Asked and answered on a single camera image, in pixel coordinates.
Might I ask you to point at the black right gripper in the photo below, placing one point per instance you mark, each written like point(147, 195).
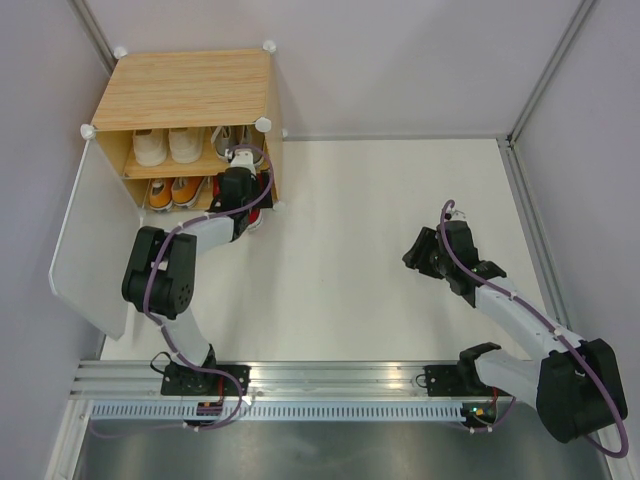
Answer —
point(416, 256)

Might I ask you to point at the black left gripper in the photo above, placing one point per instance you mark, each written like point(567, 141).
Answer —
point(265, 202)

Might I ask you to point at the red sneaker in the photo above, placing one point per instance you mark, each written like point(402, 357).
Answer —
point(255, 215)
point(215, 185)

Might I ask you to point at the grey sneaker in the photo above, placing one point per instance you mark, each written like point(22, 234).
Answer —
point(249, 135)
point(223, 138)

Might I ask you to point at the orange sneaker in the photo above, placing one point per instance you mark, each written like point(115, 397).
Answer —
point(185, 191)
point(159, 197)

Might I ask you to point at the beige canvas shoe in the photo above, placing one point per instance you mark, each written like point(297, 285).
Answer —
point(149, 147)
point(186, 144)

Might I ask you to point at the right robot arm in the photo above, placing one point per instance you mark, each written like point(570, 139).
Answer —
point(573, 384)

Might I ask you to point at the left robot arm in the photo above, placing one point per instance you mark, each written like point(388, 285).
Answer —
point(159, 280)

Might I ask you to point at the wooden shoe cabinet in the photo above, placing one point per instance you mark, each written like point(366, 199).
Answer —
point(198, 89)

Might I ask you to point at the translucent cabinet door panel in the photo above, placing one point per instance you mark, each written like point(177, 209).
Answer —
point(94, 244)

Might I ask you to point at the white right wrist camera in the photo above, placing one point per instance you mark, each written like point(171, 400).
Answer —
point(455, 215)

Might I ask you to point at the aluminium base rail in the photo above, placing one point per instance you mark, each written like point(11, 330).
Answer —
point(287, 381)

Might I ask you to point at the white slotted cable duct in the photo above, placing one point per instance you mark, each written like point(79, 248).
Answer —
point(263, 411)

